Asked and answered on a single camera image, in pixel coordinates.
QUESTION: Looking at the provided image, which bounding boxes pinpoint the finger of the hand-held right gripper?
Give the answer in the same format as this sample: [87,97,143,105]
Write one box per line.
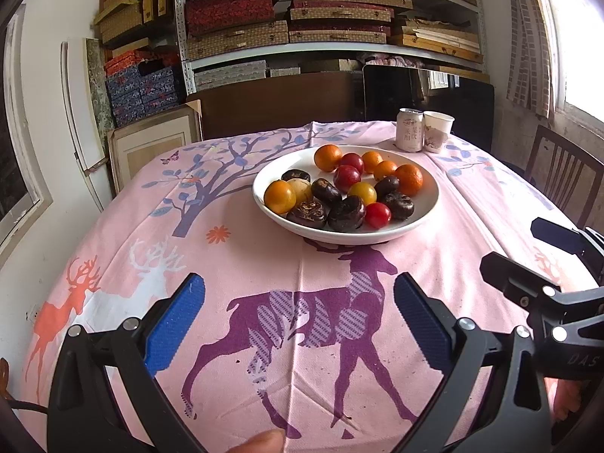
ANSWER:
[530,217,604,270]
[480,251,564,317]

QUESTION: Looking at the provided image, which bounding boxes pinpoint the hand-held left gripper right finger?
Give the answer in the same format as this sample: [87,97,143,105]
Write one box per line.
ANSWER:
[391,271,553,453]

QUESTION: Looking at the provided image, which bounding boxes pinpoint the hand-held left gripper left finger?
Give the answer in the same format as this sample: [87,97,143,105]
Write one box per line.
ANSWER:
[46,273,207,453]

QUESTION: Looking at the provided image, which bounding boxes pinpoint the red tomato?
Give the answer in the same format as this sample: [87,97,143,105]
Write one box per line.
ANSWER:
[364,202,392,230]

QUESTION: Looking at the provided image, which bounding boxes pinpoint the small yellow fruit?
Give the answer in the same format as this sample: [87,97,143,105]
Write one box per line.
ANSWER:
[348,182,378,206]

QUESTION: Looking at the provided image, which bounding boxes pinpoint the yellow-orange persimmon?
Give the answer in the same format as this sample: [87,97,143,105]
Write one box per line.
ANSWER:
[263,180,296,215]

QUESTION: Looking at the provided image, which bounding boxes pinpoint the shiny red plum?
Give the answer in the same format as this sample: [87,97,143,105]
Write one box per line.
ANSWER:
[333,165,362,193]

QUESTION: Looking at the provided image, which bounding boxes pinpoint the peeled pale water chestnut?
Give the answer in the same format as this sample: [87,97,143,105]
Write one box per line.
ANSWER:
[288,178,313,203]

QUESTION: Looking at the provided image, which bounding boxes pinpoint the white ceramic bowl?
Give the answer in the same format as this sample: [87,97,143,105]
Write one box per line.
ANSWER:
[252,145,441,246]

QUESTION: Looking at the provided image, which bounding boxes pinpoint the large orange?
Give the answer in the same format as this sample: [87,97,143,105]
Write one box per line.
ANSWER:
[314,144,344,173]
[394,163,424,196]

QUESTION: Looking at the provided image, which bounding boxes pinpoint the person's left hand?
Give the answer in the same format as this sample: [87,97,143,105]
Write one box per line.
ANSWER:
[219,428,286,453]

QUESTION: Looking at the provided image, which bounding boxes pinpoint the dark wooden chair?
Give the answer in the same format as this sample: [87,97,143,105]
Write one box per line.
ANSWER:
[524,124,604,230]

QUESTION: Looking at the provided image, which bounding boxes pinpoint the pink printed tablecloth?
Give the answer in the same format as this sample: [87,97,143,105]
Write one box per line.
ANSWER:
[21,120,600,453]

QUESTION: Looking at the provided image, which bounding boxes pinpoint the white paper cup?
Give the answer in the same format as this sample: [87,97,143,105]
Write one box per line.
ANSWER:
[423,110,455,154]

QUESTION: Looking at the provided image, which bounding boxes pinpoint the small orange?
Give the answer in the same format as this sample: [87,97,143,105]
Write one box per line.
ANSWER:
[361,150,384,174]

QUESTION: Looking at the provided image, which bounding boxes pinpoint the light wooden framed panel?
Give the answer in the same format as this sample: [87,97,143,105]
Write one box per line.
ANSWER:
[106,100,203,196]

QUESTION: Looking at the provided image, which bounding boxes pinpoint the pale drink can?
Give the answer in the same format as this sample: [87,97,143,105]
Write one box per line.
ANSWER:
[394,108,425,153]

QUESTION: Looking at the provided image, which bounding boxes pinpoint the red apple on plate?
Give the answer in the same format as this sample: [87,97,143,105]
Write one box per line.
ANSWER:
[340,152,365,174]

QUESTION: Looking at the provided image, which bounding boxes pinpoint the checked curtain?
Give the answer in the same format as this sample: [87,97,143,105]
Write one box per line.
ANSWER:
[507,0,555,119]

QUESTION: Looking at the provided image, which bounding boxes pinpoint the bright window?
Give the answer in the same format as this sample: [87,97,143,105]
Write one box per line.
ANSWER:
[538,0,604,128]

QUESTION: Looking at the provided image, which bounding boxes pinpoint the black glossy panel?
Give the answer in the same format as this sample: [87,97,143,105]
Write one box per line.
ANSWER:
[362,65,495,152]

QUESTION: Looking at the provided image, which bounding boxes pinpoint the stack of blue patterned boxes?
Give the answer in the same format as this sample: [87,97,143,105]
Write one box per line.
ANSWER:
[105,63,186,128]

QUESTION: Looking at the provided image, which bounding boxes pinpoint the light wooden boxes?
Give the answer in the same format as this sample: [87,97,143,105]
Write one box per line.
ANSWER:
[389,0,487,64]

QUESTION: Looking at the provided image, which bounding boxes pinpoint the marble slab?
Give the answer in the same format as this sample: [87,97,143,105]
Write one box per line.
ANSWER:
[85,38,116,142]

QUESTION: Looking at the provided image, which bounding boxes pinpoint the white boards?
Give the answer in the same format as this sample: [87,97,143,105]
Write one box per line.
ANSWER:
[60,40,119,211]

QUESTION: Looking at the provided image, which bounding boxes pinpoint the brown wooden board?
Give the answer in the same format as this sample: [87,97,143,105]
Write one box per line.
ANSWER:
[185,72,366,141]

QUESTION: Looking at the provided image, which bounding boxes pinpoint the pink cloth bundle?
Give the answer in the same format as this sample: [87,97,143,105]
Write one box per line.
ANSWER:
[365,54,425,68]

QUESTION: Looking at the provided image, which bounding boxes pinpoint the grey patterned boxes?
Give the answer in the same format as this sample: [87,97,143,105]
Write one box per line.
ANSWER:
[193,60,303,92]

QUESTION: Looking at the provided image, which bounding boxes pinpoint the orange-red patterned boxes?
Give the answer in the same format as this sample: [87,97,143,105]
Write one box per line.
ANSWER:
[104,49,180,76]

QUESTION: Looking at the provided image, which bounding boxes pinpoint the stack of tan woven boxes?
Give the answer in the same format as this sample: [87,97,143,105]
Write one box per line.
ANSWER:
[182,0,416,60]

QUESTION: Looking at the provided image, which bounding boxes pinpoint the white metal shelf rack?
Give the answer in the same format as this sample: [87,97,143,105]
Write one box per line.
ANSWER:
[172,0,489,97]

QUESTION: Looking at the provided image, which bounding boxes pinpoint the pile of tan gift boxes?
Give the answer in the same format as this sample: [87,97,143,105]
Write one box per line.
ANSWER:
[93,0,171,50]

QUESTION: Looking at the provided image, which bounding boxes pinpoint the red patterned boxes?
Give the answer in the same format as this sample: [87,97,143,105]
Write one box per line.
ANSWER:
[184,0,296,36]

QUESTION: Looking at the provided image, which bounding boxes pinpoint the white window frame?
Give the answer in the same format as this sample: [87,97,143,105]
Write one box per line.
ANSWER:
[0,5,54,256]

